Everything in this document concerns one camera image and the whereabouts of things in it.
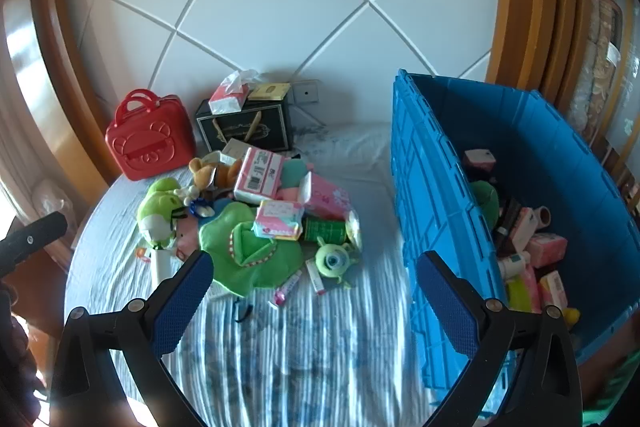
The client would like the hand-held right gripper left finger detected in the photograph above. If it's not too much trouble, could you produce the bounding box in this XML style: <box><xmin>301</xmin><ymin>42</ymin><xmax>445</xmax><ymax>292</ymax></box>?
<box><xmin>48</xmin><ymin>251</ymin><xmax>215</xmax><ymax>427</ymax></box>

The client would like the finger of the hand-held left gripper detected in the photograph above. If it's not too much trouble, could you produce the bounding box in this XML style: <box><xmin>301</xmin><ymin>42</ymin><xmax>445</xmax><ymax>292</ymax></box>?
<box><xmin>0</xmin><ymin>212</ymin><xmax>68</xmax><ymax>278</ymax></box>

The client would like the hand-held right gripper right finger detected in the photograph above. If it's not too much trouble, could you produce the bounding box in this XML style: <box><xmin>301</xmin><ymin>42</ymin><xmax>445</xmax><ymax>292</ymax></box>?
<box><xmin>416</xmin><ymin>250</ymin><xmax>583</xmax><ymax>427</ymax></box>

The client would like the green plush hat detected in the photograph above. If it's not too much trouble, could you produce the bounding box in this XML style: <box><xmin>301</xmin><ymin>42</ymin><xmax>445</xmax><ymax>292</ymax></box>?
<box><xmin>198</xmin><ymin>201</ymin><xmax>308</xmax><ymax>299</ymax></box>

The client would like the blue plastic storage container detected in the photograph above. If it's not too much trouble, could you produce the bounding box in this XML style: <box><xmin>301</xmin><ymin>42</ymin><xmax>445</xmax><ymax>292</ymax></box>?
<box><xmin>390</xmin><ymin>68</ymin><xmax>640</xmax><ymax>413</ymax></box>

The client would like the yellow packet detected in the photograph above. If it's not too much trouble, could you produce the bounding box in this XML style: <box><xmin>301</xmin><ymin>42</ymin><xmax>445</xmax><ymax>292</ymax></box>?
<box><xmin>345</xmin><ymin>208</ymin><xmax>363</xmax><ymax>253</ymax></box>

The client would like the pink plush toy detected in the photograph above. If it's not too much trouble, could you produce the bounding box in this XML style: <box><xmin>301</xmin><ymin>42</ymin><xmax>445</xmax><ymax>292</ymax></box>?
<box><xmin>172</xmin><ymin>219</ymin><xmax>201</xmax><ymax>260</ymax></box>

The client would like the yellow soft item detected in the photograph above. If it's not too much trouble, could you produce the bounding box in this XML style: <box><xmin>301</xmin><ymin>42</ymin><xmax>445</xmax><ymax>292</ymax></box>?
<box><xmin>505</xmin><ymin>269</ymin><xmax>543</xmax><ymax>313</ymax></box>

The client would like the white bottle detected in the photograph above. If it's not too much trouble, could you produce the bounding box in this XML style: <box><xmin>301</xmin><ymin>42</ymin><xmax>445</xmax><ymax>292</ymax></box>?
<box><xmin>497</xmin><ymin>251</ymin><xmax>532</xmax><ymax>282</ymax></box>

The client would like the white curtain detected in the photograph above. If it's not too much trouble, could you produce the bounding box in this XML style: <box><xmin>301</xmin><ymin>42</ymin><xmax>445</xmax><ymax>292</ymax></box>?
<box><xmin>0</xmin><ymin>97</ymin><xmax>56</xmax><ymax>228</ymax></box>

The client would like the green frog plush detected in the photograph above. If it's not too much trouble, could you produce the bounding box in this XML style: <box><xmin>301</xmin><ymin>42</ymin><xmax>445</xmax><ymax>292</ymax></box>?
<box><xmin>136</xmin><ymin>177</ymin><xmax>186</xmax><ymax>250</ymax></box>

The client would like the green plush toy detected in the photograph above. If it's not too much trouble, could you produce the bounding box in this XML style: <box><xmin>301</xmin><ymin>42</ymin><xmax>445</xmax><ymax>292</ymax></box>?
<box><xmin>470</xmin><ymin>180</ymin><xmax>501</xmax><ymax>228</ymax></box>

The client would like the green one-eyed monster plush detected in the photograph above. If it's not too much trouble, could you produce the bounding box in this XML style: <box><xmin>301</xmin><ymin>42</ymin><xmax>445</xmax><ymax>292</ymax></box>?
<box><xmin>314</xmin><ymin>241</ymin><xmax>361</xmax><ymax>290</ymax></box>

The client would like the small pink white tissue pack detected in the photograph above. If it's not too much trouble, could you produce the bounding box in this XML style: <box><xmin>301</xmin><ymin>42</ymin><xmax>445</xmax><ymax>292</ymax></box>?
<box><xmin>252</xmin><ymin>199</ymin><xmax>306</xmax><ymax>242</ymax></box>

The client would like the cardboard tube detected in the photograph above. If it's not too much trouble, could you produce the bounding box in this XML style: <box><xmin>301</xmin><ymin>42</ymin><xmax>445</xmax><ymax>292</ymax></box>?
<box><xmin>530</xmin><ymin>205</ymin><xmax>553</xmax><ymax>229</ymax></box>

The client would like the brown plush toy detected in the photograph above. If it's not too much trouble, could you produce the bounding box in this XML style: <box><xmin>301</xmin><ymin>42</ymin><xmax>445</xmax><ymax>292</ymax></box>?
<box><xmin>187</xmin><ymin>150</ymin><xmax>243</xmax><ymax>202</ymax></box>

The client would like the white pink cosmetic tube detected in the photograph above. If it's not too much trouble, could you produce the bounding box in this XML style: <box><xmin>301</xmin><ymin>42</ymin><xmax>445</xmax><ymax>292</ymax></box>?
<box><xmin>306</xmin><ymin>257</ymin><xmax>328</xmax><ymax>297</ymax></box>

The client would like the striped bed sheet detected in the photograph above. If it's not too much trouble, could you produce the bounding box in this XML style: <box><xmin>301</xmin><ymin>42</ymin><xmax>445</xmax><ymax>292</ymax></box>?
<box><xmin>64</xmin><ymin>122</ymin><xmax>436</xmax><ymax>427</ymax></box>

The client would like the brown bottle green label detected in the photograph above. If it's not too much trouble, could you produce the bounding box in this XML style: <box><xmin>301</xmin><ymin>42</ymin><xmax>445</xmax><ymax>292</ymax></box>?
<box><xmin>302</xmin><ymin>216</ymin><xmax>351</xmax><ymax>244</ymax></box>

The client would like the pink tissue pack with barcode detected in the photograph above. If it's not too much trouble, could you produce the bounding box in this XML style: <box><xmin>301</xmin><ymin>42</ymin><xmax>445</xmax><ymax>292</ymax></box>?
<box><xmin>233</xmin><ymin>147</ymin><xmax>288</xmax><ymax>202</ymax></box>

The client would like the red toy suitcase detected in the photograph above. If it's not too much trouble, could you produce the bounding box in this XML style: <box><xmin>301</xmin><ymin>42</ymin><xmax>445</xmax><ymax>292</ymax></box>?
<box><xmin>105</xmin><ymin>89</ymin><xmax>197</xmax><ymax>182</ymax></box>

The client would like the pink flowered tissue pack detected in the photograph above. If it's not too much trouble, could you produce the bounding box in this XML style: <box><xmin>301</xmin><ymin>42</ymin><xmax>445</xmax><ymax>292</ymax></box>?
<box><xmin>297</xmin><ymin>172</ymin><xmax>351</xmax><ymax>223</ymax></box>

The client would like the white cardboard box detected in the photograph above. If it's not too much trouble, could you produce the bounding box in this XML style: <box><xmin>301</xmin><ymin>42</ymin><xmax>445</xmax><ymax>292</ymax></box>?
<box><xmin>221</xmin><ymin>138</ymin><xmax>252</xmax><ymax>162</ymax></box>

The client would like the teal plush toy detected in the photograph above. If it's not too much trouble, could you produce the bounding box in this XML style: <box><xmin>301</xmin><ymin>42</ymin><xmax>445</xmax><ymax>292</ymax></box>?
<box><xmin>277</xmin><ymin>158</ymin><xmax>316</xmax><ymax>192</ymax></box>

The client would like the black box gold print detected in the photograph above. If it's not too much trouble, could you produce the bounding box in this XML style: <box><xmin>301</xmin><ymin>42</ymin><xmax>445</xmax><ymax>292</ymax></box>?
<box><xmin>195</xmin><ymin>97</ymin><xmax>293</xmax><ymax>154</ymax></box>

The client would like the red white tissue box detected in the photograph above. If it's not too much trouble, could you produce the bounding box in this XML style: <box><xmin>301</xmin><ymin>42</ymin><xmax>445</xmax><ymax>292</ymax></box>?
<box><xmin>207</xmin><ymin>69</ymin><xmax>261</xmax><ymax>115</ymax></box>

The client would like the flat gold box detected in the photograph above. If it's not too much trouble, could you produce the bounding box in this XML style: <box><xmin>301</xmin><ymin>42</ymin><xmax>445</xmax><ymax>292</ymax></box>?
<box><xmin>247</xmin><ymin>82</ymin><xmax>292</xmax><ymax>102</ymax></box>

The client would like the grey wall socket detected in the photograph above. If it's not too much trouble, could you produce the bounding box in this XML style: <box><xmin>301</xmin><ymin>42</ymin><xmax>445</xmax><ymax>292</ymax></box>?
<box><xmin>291</xmin><ymin>79</ymin><xmax>321</xmax><ymax>105</ymax></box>

